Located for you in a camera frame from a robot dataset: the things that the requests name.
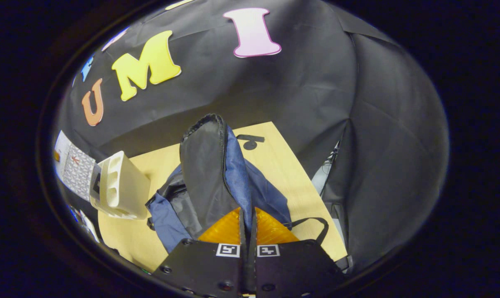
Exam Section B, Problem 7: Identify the white patterned cover book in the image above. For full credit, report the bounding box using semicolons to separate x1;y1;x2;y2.
54;130;102;202

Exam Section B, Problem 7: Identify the white plastic bookshelf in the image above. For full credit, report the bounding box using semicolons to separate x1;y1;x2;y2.
89;151;152;220

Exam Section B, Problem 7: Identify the black backdrop cloth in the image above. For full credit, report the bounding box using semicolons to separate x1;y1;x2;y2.
53;0;449;274

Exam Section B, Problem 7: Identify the black table sticker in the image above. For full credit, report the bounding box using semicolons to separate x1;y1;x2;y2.
236;134;266;151

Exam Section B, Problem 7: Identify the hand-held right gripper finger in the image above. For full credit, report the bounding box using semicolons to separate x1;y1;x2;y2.
248;207;345;298
152;207;247;298

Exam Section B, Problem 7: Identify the blue schoolbag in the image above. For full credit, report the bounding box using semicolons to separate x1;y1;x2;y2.
145;114;330;254

